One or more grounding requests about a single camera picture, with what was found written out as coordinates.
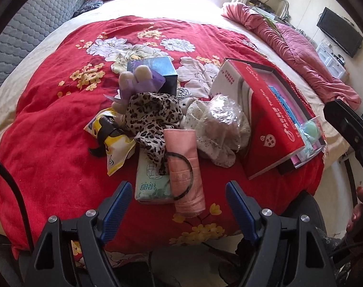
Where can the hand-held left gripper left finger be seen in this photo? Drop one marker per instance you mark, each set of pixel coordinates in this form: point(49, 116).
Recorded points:
point(119, 206)

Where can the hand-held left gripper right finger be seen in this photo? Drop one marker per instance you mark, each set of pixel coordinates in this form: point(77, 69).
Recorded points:
point(239, 210)

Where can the green white tissue pack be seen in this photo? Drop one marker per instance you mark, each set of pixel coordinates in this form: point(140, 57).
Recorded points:
point(148, 185)

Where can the yellow snack packet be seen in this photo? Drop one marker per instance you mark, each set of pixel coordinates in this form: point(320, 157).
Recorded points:
point(118, 146)

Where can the leopard print scrunchie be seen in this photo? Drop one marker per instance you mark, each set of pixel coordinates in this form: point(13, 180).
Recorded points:
point(151, 110)

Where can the purple plush toy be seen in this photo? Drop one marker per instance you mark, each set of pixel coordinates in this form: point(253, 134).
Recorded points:
point(139, 77)

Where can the person's right hand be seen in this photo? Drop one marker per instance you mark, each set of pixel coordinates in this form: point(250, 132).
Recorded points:
point(362, 194)

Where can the green ball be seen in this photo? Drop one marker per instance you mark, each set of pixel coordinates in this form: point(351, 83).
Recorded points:
point(311, 128)

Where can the clear plastic packet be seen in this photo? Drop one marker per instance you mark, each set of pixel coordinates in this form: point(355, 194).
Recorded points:
point(314, 146)

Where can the pink and blue book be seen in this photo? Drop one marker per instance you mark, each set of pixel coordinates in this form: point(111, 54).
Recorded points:
point(289, 107)

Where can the black hair band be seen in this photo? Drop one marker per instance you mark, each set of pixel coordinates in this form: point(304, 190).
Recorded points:
point(192, 173)

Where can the white drawer cabinet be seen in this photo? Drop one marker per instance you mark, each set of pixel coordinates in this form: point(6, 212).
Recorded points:
point(328, 56)

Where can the red tissue pack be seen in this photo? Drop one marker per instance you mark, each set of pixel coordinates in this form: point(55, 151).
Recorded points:
point(268, 119)

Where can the pink quilt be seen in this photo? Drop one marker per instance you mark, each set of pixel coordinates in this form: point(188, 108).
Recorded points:
point(304, 56)

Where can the black flat television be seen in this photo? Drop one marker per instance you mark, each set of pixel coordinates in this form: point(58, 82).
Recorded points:
point(340, 31)

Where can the crumpled clear plastic bag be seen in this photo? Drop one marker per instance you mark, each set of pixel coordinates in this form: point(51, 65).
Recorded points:
point(223, 113)

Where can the red floral blanket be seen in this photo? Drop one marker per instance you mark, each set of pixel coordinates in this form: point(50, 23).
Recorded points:
point(50, 125)

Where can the green blanket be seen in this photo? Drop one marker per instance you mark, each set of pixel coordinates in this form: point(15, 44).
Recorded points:
point(269, 21)

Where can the vanity mirror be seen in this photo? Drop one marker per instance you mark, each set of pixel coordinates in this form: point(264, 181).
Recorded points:
point(277, 4)

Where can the dark blue box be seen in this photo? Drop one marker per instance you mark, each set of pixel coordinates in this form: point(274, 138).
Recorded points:
point(160, 68)

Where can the bed with cream sheet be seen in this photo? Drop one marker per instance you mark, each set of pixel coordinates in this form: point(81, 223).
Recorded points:
point(20, 74)

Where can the dark patterned pillow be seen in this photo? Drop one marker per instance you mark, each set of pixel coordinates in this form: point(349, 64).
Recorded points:
point(88, 6)

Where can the grey quilted headboard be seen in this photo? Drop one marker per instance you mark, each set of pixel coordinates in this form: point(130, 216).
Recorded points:
point(29, 21)

